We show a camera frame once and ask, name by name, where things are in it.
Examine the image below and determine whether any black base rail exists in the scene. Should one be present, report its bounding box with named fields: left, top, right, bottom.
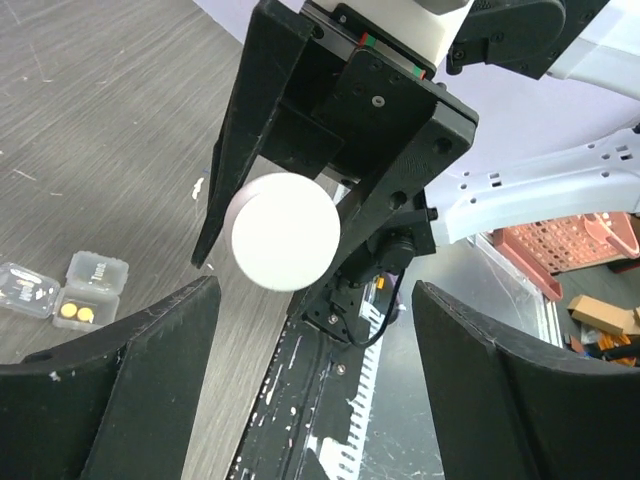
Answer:
left=224, top=299, right=446, bottom=480

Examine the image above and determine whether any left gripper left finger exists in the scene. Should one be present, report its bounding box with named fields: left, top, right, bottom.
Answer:
left=1, top=276, right=221, bottom=479

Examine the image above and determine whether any white pill bottle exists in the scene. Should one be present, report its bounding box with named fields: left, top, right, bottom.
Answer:
left=223, top=172, right=341, bottom=292

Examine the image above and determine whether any cardboard box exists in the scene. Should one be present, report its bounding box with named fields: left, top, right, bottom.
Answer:
left=568, top=295, right=639, bottom=336

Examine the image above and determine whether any yellow pill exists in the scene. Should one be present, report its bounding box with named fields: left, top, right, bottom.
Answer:
left=76, top=307, right=95, bottom=323
left=59, top=302, right=78, bottom=318

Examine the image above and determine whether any clear pill box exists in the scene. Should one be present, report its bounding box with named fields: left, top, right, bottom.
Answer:
left=1, top=251, right=129, bottom=332

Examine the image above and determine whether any red plastic basket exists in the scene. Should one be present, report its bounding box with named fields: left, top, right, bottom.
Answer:
left=491, top=212, right=639, bottom=274

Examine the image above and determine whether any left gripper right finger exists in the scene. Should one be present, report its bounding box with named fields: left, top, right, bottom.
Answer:
left=412, top=282, right=639, bottom=479

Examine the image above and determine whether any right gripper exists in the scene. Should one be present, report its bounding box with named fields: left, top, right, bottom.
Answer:
left=191, top=1, right=479, bottom=347

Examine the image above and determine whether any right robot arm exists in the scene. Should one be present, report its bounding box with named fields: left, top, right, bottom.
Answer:
left=191, top=1, right=639, bottom=343

